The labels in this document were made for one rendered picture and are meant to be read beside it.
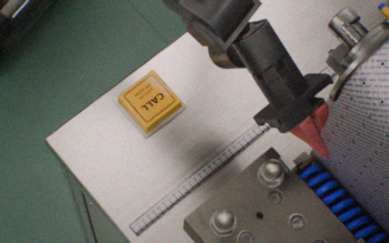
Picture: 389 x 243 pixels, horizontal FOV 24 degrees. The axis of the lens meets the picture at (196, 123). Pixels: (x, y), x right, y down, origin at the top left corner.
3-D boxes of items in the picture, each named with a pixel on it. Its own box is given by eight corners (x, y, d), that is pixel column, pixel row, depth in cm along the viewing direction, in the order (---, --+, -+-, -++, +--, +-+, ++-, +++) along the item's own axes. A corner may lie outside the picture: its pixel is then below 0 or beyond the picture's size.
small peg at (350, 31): (349, 21, 108) (346, 20, 107) (365, 38, 107) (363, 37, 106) (340, 29, 108) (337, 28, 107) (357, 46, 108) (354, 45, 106)
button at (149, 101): (152, 74, 144) (152, 68, 142) (181, 106, 143) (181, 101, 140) (118, 101, 143) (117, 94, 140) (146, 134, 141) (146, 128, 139)
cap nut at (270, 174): (271, 157, 127) (275, 147, 123) (289, 177, 126) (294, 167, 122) (251, 173, 126) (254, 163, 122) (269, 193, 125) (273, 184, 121)
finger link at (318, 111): (292, 173, 126) (256, 118, 123) (330, 141, 128) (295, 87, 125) (316, 179, 120) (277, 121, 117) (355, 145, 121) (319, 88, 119)
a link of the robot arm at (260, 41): (237, 35, 115) (270, 10, 117) (214, 38, 121) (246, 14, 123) (266, 81, 117) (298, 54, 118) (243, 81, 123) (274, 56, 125)
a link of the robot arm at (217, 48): (191, 25, 114) (232, -27, 115) (158, 31, 124) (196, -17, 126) (257, 88, 117) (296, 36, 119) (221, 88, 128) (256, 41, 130)
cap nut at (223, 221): (224, 205, 124) (226, 196, 120) (242, 225, 123) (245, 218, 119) (203, 222, 123) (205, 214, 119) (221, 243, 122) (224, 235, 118)
